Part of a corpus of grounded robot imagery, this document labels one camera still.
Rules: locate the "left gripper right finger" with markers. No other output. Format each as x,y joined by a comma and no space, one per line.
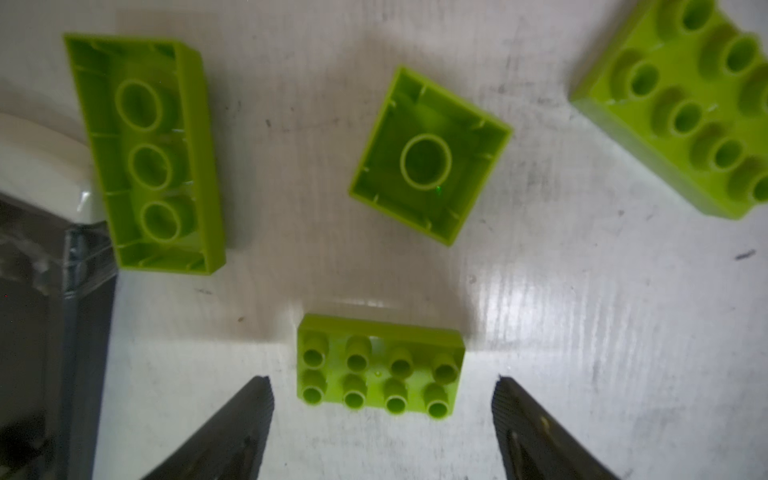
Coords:
533,445

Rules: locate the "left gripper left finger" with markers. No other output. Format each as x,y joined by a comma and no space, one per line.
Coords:
231,444

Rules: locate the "green brick lower left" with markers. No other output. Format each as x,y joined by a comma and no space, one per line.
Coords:
368,364

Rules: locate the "small green square brick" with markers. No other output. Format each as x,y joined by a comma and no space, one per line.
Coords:
428,157

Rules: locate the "green brick far left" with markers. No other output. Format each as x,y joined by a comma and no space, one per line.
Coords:
145,108

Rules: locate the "green brick tilted centre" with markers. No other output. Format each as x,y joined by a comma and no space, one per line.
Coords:
684,90

